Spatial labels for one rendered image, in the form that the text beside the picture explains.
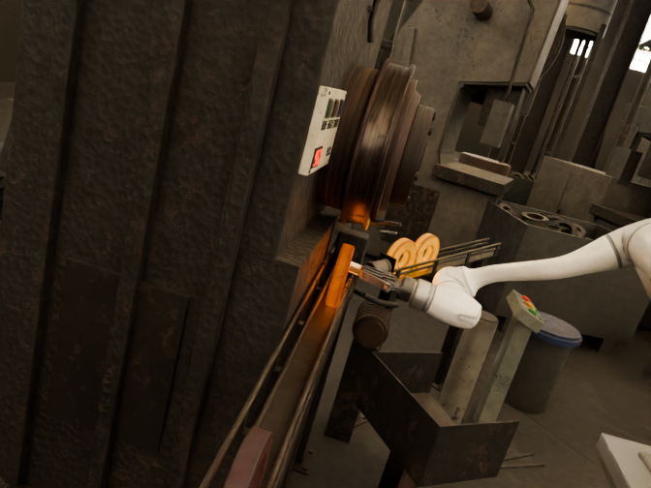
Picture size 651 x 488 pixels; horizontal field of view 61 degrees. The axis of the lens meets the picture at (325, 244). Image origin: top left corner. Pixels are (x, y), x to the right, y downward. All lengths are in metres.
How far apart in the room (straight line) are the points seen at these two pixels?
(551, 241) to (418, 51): 1.68
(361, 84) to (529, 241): 2.40
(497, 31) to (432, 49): 0.46
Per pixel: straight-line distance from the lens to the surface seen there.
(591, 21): 10.35
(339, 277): 1.48
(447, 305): 1.66
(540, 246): 3.72
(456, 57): 4.28
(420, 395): 1.40
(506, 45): 4.24
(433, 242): 2.21
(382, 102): 1.40
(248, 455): 0.83
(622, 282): 4.08
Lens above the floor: 1.25
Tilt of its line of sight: 16 degrees down
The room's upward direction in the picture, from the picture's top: 15 degrees clockwise
